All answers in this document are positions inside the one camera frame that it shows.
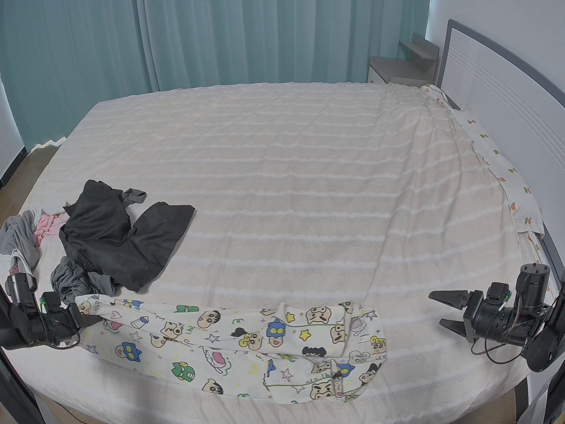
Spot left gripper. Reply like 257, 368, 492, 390
42, 304, 83, 348

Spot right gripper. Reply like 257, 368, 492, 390
428, 290, 522, 346

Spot bed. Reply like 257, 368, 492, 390
0, 19, 565, 424

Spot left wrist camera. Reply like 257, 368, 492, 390
41, 292, 63, 315

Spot dark grey garment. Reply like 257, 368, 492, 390
51, 187, 147, 307

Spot black cable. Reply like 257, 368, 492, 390
470, 338, 529, 365
44, 332, 83, 352

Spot blue-green curtain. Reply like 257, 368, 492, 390
134, 0, 434, 92
0, 0, 156, 150

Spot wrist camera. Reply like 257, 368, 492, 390
41, 292, 63, 315
487, 282, 513, 307

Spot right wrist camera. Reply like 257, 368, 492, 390
487, 282, 513, 307

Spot white printed pyjama top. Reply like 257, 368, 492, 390
75, 294, 390, 405

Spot grey bedside table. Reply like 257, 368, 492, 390
367, 33, 440, 85

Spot black garment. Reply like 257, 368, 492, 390
59, 179, 196, 293

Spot white printed pillow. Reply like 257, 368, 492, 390
419, 83, 545, 238

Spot pink garment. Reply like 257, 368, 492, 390
34, 212, 69, 247

